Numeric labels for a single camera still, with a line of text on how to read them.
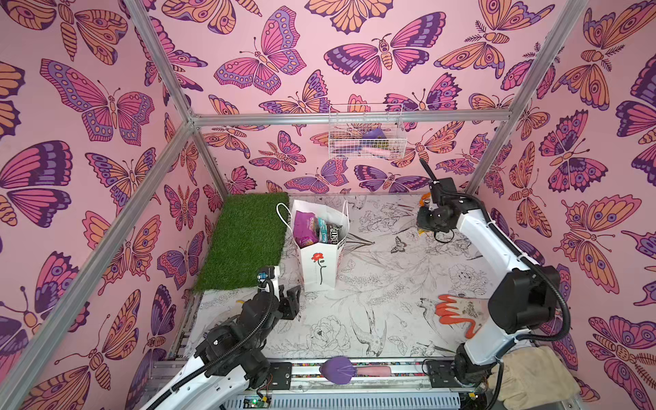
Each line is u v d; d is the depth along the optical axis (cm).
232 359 49
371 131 95
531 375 73
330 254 76
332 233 81
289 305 63
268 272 61
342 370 74
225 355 47
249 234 106
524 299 46
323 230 83
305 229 83
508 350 54
